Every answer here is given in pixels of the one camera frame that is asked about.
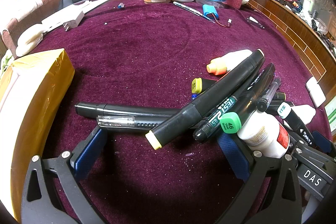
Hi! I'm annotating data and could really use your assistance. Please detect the white red label pill bottle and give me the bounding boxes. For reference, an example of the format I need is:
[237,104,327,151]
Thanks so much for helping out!
[238,111,290,159]

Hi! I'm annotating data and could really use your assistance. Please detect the transparent ballpoint pen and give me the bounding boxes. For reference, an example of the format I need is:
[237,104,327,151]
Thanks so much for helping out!
[257,77,281,112]

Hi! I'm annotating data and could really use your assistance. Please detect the black test gel pen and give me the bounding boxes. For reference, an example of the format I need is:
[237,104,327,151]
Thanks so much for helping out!
[193,63,275,144]

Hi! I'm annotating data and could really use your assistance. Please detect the clear cap gel pen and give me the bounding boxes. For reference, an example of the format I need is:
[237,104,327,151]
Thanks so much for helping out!
[96,115,167,131]

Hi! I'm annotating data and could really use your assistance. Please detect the black marker yellow cap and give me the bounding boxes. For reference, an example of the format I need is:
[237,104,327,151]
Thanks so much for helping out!
[145,49,265,150]

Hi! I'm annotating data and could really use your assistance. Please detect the long black marker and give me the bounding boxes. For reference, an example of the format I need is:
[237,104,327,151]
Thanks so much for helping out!
[75,102,180,118]

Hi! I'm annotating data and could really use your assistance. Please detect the orange cap glue bottle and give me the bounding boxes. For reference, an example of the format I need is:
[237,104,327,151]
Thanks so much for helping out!
[206,50,252,75]

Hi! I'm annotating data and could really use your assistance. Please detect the black marker yellow-green cap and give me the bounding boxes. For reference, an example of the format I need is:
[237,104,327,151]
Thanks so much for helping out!
[191,77,217,94]

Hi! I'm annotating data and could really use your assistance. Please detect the black marker green cap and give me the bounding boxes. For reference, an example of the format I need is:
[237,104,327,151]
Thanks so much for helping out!
[219,92,261,134]

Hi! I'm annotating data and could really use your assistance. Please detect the small white bottle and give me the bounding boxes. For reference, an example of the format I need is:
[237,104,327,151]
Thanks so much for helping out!
[305,76,326,108]

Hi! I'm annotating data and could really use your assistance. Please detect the gold lined white box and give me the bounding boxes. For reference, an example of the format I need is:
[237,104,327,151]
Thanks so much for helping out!
[1,48,75,221]

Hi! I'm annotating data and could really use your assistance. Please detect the nail clipper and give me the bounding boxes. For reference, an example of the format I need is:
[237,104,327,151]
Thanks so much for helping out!
[246,16,265,30]

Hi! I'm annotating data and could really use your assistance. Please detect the wrapped white round cakes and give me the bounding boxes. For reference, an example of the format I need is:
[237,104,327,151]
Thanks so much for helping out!
[15,24,44,57]

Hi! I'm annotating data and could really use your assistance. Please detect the white power adapter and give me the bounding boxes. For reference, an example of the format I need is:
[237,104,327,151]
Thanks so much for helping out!
[63,10,84,32]

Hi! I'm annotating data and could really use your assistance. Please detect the blue battery pack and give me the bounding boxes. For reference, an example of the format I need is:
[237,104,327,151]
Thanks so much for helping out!
[202,4,232,28]

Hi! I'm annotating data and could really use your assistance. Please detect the white papers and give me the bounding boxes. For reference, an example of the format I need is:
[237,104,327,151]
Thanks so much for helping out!
[42,0,109,32]

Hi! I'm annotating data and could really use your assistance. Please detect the silver pen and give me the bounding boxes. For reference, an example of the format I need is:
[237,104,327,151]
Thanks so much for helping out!
[173,2,215,23]

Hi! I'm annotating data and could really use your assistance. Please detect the brown armchair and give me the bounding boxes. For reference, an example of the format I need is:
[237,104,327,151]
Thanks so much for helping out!
[1,0,61,59]

